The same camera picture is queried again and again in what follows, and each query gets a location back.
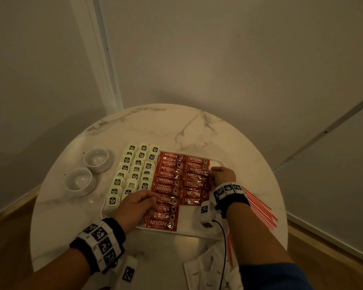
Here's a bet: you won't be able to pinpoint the person's right hand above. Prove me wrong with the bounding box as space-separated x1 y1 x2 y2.
210 166 237 188

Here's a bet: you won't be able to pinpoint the person's left hand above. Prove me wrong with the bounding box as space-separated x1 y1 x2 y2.
113 190 161 234

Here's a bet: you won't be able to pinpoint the person's left forearm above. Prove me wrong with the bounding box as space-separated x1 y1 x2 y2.
15 247 101 290

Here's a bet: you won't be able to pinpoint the person's right forearm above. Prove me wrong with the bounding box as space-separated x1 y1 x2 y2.
226 202 294 267

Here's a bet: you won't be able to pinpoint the right wristband with marker tags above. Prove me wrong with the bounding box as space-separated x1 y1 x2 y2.
213 181 250 218

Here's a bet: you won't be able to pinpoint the wristband with marker tags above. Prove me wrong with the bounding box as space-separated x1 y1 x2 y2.
213 181 250 218
69 217 126 275

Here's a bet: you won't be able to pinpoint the rows of red coffee sachets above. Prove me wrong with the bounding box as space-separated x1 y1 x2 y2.
143 151 212 232

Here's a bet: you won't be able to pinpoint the rows of white creamer packets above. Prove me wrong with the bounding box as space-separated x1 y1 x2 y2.
104 143 161 216

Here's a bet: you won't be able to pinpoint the white rectangular tray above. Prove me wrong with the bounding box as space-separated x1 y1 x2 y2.
100 150 231 239

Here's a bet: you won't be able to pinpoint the bundle of red stir sticks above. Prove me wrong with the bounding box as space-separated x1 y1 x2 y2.
226 187 279 267

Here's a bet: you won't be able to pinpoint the left wristband with marker tags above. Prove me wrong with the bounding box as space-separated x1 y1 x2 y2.
69 217 126 275

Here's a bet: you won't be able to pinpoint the white ceramic cup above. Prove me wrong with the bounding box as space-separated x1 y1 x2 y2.
83 147 114 174
63 167 97 197

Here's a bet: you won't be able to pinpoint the pile of white sugar packets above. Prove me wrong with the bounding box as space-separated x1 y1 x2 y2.
184 238 243 290

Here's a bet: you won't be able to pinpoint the blue sleeve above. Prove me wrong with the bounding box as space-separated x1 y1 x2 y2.
239 262 314 290

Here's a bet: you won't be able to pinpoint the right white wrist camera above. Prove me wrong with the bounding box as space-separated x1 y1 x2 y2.
199 200 222 229

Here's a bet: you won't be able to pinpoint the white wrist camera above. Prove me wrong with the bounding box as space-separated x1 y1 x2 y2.
114 256 139 290
199 200 222 229

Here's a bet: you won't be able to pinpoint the black camera cable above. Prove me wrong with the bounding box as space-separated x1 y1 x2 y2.
212 219 228 290

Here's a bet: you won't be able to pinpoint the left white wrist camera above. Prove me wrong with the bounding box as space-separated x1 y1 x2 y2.
114 256 139 290

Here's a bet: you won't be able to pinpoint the white door frame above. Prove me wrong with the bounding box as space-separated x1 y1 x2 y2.
69 0 124 111

